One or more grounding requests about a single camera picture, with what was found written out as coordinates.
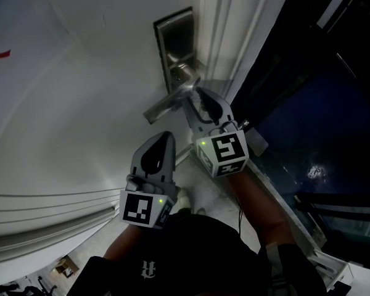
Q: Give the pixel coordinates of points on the silver door lock plate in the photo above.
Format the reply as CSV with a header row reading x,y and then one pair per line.
x,y
175,39

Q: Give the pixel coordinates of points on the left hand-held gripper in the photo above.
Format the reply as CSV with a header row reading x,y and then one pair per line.
x,y
138,208

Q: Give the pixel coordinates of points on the person's right forearm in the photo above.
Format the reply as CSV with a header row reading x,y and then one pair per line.
x,y
256,202

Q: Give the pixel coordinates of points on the white door frame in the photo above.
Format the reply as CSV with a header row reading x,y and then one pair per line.
x,y
231,26

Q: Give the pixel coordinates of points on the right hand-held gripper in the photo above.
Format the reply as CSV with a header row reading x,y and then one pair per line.
x,y
228,148

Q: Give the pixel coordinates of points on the cardboard box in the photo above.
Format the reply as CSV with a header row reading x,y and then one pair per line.
x,y
64,267

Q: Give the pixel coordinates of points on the black metal frame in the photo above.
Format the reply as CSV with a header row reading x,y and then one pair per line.
x,y
336,202

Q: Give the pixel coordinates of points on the white door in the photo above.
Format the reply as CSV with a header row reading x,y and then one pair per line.
x,y
80,119

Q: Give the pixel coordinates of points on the person's left forearm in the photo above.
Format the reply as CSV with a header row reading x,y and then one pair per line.
x,y
126,239

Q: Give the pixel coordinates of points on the white shoe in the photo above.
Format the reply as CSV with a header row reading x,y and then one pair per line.
x,y
183,197
200,211

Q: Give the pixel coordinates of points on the black chair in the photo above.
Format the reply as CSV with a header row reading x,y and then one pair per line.
x,y
37,287

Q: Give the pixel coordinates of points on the metal door threshold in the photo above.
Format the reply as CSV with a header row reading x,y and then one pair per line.
x,y
296,224

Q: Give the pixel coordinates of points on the black shirt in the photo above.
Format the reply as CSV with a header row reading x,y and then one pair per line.
x,y
188,257

